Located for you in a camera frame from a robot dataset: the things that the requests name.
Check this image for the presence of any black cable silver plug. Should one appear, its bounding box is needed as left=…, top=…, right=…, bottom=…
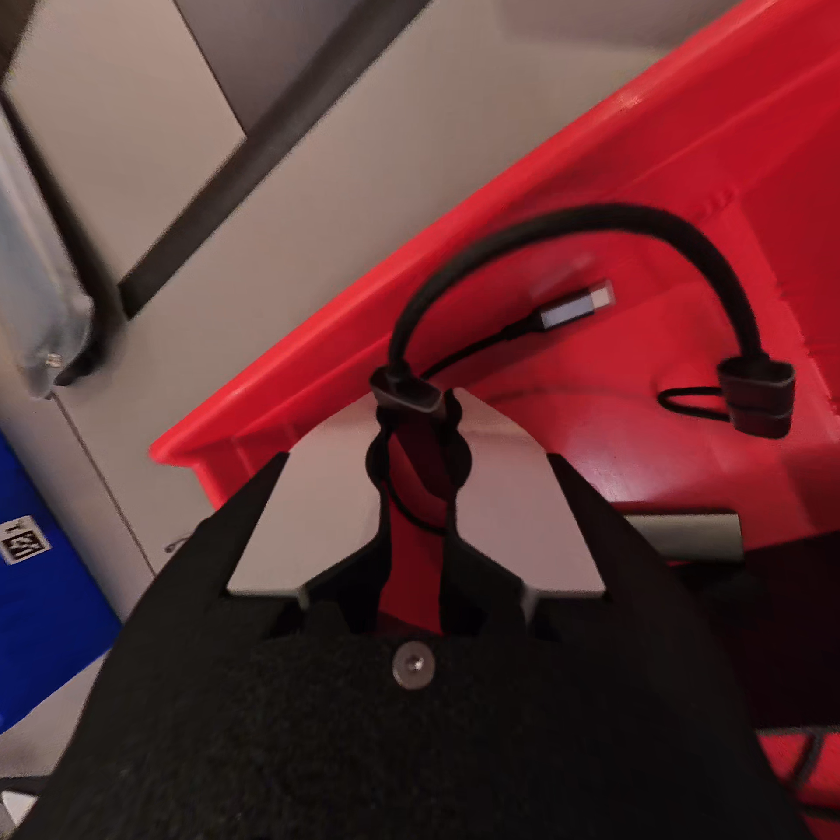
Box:
left=420, top=281, right=616, bottom=382

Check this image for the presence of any grey flat pouch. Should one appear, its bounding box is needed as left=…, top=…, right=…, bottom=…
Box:
left=0, top=115, right=99, bottom=398

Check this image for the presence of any black hub cable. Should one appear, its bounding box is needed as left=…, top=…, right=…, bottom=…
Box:
left=388, top=203, right=796, bottom=439

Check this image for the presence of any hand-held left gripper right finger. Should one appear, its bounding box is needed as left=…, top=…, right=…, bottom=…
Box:
left=441, top=387, right=608, bottom=636

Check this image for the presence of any grey desk cable cover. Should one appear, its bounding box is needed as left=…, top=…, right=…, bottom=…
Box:
left=117, top=0, right=437, bottom=322

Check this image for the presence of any red storage bin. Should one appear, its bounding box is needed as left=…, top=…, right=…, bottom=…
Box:
left=150, top=0, right=840, bottom=815

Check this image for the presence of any black bin divider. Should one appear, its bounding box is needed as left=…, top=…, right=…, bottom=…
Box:
left=669, top=535, right=840, bottom=732

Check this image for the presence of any grey desk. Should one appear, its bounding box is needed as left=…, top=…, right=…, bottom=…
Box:
left=0, top=0, right=749, bottom=788

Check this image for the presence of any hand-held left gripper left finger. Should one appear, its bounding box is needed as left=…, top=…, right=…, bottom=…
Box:
left=225, top=394, right=395, bottom=635

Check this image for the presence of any blue storage bin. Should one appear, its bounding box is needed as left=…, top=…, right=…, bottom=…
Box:
left=0, top=430, right=122, bottom=732

